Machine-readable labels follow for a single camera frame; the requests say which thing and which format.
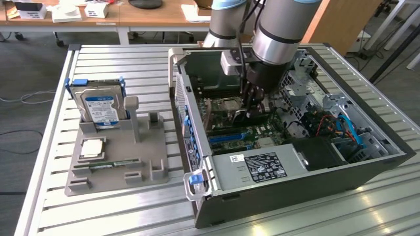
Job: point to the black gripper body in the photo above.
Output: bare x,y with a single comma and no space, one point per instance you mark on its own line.
267,76

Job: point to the black graphics card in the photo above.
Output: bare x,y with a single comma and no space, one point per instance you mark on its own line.
239,116

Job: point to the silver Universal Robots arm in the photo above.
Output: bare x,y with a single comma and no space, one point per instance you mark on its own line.
286,24

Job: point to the green motherboard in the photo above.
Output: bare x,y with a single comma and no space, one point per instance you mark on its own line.
271,134

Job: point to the blue expansion slot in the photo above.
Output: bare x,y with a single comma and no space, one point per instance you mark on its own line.
226,138

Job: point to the metal disk bay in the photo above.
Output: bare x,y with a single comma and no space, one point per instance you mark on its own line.
345,105

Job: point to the black fan shroud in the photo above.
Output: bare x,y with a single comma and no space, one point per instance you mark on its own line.
318,152

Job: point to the grey power supply unit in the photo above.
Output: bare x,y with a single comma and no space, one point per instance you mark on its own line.
237,177

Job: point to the wooden cabinet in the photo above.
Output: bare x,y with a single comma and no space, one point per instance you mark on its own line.
342,24

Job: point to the white socket box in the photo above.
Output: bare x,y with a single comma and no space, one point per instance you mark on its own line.
361,39

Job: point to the white paper stack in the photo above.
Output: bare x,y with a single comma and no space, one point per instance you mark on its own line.
197,16

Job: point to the brown cardboard box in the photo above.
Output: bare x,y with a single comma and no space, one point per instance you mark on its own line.
202,5

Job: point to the blue case latch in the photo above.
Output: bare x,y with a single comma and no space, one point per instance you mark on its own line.
195,179

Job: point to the black open PC case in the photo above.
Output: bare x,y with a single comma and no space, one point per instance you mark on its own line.
295,196

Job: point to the black slanted pole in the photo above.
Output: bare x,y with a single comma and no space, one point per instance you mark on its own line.
395,55

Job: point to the grey plastic parts rack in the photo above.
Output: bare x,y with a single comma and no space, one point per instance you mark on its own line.
122,147

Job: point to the hard disk with blue rails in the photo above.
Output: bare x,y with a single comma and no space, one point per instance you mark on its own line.
98,105

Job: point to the black round base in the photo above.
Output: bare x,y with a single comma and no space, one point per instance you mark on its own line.
145,3

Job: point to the green RAM stick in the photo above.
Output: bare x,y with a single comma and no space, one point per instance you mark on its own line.
105,165

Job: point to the silver CPU chip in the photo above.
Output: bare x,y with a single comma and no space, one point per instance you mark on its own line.
93,148

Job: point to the white labelled box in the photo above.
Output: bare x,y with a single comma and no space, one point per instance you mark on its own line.
97,11

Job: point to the white boxes on desk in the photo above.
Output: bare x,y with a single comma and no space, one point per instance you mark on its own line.
66,16

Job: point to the wooden desk with white legs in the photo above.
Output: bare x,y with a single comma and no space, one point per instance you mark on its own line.
39,21

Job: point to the white box with black lid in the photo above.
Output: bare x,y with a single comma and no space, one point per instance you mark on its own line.
31,13

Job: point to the brown cardboard piece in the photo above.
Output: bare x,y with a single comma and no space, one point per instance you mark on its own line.
13,12

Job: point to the CPU socket with metal frame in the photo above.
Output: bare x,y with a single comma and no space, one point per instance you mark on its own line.
230,103

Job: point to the perforated metal bracket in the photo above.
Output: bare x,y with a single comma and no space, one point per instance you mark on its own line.
302,98

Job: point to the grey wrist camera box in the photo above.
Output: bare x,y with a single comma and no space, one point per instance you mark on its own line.
230,65

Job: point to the white table frame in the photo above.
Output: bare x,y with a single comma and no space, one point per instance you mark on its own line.
378,29

